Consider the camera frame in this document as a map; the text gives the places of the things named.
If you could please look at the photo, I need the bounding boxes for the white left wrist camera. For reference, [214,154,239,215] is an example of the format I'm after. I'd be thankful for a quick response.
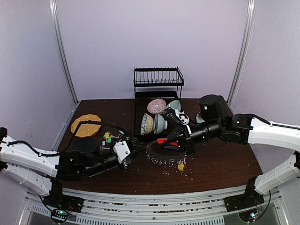
[113,141,131,164]

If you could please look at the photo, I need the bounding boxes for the green celadon bowl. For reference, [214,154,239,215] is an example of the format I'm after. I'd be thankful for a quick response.
[165,99,181,112]

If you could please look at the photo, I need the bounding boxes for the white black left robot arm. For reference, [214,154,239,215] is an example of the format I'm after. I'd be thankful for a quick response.
[0,127,144,208]

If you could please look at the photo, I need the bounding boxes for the yellow green tag keys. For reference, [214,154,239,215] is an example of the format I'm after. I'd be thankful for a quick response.
[103,131,120,144]

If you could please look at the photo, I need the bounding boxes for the pink patterned bowl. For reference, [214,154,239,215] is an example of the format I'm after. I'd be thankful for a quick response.
[147,99,166,114]

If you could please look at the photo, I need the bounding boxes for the light blue flower plate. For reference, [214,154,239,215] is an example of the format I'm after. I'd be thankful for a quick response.
[196,112,205,123]

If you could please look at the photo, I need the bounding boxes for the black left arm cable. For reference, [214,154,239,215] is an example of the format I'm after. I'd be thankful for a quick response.
[2,121,128,160]

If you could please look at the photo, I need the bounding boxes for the yellow tag key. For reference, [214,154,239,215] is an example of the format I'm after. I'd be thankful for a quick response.
[177,163,185,171]

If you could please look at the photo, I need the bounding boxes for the left aluminium frame post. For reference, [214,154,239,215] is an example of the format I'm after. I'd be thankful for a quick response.
[49,0,79,105]

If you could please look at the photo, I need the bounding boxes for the black wire dish rack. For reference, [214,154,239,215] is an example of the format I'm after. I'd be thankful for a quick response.
[133,67,184,142]

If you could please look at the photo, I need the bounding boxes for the black head key bunch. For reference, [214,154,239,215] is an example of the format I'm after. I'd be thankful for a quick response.
[118,130,131,142]

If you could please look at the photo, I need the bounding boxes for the large grey red keyring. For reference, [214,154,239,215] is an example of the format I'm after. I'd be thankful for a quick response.
[146,140,187,167]

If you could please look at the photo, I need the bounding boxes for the grey blue ribbed bowl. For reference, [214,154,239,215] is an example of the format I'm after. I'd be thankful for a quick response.
[153,114,168,135]

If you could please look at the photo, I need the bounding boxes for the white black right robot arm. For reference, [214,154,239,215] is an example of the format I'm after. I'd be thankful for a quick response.
[155,94,300,207]

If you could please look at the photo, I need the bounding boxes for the yellow dotted plate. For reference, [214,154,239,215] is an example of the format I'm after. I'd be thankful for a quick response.
[71,114,102,138]

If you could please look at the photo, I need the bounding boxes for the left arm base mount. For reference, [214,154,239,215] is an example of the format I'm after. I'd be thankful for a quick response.
[40,195,84,224]

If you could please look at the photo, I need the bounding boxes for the blue yellow patterned bowl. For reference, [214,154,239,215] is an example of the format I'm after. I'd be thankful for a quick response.
[140,113,155,135]

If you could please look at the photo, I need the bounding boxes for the right aluminium frame post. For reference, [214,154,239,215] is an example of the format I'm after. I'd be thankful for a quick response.
[227,0,256,108]

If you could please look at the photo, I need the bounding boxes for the aluminium frame post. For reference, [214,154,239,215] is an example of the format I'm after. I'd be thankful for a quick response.
[49,0,79,105]
[227,0,256,108]

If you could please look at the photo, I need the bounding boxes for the white tag key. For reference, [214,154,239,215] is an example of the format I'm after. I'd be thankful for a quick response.
[99,140,110,151]

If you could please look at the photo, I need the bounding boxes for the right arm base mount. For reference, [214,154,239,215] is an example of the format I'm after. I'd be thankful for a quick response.
[224,194,264,224]

